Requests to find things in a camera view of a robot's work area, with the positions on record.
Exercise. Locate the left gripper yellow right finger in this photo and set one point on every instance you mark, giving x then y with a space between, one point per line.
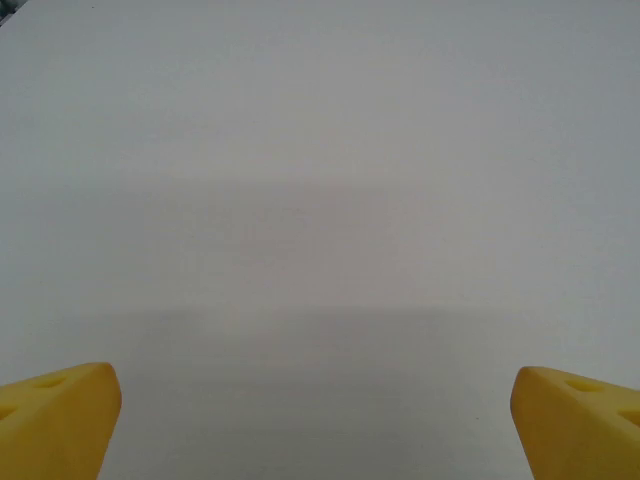
575 435

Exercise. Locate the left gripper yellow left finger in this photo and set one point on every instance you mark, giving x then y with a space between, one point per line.
50 430

